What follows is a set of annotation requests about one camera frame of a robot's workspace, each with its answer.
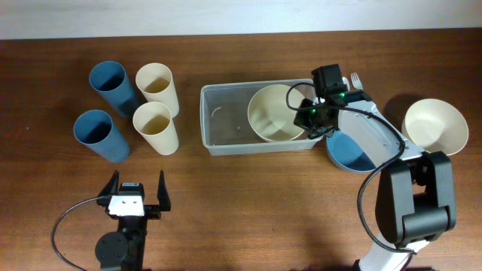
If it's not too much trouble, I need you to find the blue cup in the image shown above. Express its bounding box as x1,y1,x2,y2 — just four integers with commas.
89,61,141,118
73,109,130,163

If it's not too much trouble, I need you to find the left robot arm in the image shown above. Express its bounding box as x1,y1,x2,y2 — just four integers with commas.
95,171,171,270

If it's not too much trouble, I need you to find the white plastic fork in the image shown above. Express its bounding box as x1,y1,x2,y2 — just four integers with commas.
350,72,363,90

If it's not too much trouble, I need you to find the blue bowl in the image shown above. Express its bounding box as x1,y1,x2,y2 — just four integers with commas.
326,131,376,172

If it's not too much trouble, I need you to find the cream bowl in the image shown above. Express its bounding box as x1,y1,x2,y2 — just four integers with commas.
247,84,304,142
401,99,469,156

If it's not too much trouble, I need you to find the white plastic spoon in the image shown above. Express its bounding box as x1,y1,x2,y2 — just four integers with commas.
342,77,350,91

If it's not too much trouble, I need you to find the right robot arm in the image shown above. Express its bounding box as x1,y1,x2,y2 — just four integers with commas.
294,64,456,271

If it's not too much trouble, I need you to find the cream cup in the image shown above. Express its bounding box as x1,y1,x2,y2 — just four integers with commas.
136,62,179,117
133,102,179,156

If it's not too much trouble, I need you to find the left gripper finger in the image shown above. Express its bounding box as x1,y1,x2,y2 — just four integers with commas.
96,170,119,206
157,170,171,212

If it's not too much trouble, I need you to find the cream cup back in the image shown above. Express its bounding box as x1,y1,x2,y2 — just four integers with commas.
136,62,179,117

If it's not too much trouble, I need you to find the clear plastic container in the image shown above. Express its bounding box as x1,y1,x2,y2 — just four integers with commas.
200,78,320,156

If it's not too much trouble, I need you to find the blue cup back left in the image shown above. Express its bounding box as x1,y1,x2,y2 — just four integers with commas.
89,61,141,118

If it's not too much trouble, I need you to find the blue cup front left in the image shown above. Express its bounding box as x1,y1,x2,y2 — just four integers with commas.
73,109,130,163

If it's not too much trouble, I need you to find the cream cup front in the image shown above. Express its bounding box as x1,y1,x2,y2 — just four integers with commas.
133,102,179,156

